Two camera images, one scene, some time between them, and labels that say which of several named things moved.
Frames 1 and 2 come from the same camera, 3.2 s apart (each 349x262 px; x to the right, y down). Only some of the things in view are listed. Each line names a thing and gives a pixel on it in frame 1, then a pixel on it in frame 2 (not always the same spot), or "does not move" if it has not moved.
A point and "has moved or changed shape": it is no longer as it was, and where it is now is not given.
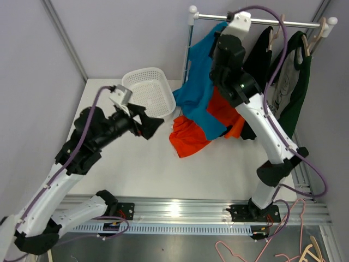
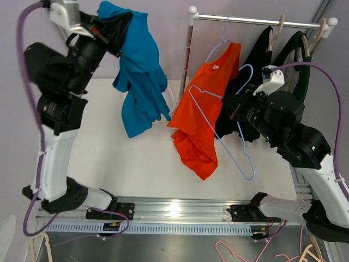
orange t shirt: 187,135 has moved or changed shape
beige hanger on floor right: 318,257 does not move
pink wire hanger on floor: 272,237 does not move
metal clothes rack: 193,16 does not move
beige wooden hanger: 272,37 does not move
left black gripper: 149,125 to 109,33
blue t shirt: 194,97 to 141,77
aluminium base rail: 196,210 does not move
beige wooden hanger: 309,47 does not move
